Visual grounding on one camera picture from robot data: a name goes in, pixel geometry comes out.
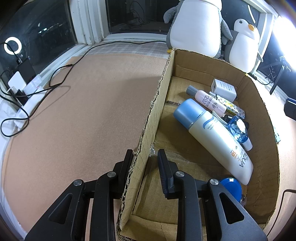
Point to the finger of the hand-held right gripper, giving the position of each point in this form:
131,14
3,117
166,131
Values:
291,109

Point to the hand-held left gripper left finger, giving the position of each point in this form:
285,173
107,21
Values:
126,166

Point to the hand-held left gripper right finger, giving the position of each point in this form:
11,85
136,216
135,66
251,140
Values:
163,171

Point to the patterned white lighter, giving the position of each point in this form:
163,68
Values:
234,109

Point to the blue hand sanitizer bottle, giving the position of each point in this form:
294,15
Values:
239,132

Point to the cardboard box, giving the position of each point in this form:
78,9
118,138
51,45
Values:
261,162

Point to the white blue-capped sunscreen bottle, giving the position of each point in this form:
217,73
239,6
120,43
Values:
215,139

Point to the blue round tin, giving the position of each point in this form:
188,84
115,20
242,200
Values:
231,185

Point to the white power adapter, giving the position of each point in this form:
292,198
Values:
223,89

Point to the small pink lotion bottle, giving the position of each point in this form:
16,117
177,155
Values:
208,100

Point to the black tripod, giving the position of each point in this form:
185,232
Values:
277,78

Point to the black power strip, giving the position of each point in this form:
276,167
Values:
254,76

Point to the small penguin plush toy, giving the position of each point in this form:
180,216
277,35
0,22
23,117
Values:
245,48

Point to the white power strip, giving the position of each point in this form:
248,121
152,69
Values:
34,97

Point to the checked grey cloth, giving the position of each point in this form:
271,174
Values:
129,47

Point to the large penguin plush toy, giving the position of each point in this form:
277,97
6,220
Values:
196,30

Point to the black phone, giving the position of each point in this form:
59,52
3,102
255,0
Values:
25,68

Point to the white wall charger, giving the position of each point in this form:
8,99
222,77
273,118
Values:
16,81

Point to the white window frame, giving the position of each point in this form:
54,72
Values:
87,20

